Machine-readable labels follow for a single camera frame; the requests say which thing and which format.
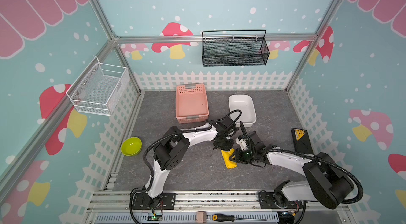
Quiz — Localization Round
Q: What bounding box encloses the yellow paper napkin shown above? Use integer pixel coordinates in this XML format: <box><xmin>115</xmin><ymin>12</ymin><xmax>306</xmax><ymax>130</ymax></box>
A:
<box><xmin>221</xmin><ymin>148</ymin><xmax>237</xmax><ymax>169</ymax></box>

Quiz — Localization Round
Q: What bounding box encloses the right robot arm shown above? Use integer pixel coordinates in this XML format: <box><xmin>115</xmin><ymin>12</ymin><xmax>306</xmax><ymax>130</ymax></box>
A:
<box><xmin>230</xmin><ymin>123</ymin><xmax>364</xmax><ymax>209</ymax></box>

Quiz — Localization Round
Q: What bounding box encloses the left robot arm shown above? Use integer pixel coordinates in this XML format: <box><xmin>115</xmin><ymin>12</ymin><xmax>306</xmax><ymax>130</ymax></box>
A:
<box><xmin>130</xmin><ymin>115</ymin><xmax>237</xmax><ymax>211</ymax></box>

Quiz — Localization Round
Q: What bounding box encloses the white plastic bin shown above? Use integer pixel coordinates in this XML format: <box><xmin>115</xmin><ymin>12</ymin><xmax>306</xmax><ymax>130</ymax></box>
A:
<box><xmin>228</xmin><ymin>95</ymin><xmax>256</xmax><ymax>127</ymax></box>

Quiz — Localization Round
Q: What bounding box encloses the pink plastic basket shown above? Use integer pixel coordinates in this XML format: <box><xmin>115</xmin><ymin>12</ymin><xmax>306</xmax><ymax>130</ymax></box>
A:
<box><xmin>176</xmin><ymin>83</ymin><xmax>209</xmax><ymax>124</ymax></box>

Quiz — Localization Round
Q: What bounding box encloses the black box yellow label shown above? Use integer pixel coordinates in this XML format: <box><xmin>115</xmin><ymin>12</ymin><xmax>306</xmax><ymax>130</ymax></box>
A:
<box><xmin>291</xmin><ymin>128</ymin><xmax>314</xmax><ymax>154</ymax></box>

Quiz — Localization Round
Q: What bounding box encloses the yellow black screwdriver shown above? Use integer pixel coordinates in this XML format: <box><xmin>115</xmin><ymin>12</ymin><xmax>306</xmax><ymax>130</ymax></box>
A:
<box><xmin>212</xmin><ymin>213</ymin><xmax>267</xmax><ymax>222</ymax></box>

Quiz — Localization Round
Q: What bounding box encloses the green plastic bowl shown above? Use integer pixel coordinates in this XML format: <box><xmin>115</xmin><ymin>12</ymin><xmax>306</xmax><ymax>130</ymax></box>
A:
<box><xmin>121</xmin><ymin>137</ymin><xmax>142</xmax><ymax>156</ymax></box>

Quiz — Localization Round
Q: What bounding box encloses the black wire mesh basket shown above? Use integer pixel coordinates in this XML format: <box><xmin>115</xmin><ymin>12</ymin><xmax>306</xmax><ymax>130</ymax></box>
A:
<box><xmin>202</xmin><ymin>30</ymin><xmax>270</xmax><ymax>67</ymax></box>

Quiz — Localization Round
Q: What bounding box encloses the white wire mesh basket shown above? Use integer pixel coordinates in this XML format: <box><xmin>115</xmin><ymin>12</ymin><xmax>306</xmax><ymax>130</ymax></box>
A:
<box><xmin>66</xmin><ymin>57</ymin><xmax>130</xmax><ymax>116</ymax></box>

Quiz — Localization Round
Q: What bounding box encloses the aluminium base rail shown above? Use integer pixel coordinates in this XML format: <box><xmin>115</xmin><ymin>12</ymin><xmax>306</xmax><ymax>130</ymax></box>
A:
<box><xmin>82</xmin><ymin>190</ymin><xmax>356</xmax><ymax>224</ymax></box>

